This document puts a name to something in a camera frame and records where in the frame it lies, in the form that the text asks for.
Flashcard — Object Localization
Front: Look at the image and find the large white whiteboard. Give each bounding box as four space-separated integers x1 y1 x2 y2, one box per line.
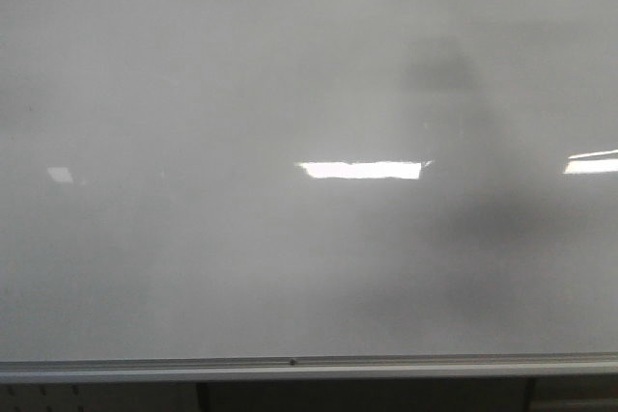
1 0 617 362

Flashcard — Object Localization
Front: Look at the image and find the aluminium whiteboard tray rail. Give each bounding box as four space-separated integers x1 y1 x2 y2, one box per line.
1 352 617 384

